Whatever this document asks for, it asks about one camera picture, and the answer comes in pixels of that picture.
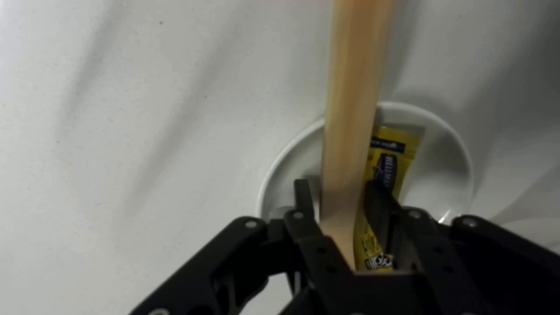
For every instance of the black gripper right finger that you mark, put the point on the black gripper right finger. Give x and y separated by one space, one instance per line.
383 222

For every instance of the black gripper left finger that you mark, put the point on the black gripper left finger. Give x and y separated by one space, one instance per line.
316 234

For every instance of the wooden spoon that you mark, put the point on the wooden spoon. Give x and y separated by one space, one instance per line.
353 117

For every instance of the yellow sauce packet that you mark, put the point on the yellow sauce packet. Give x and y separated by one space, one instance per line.
391 164

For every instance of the small white dish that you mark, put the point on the small white dish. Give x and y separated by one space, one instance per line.
444 169

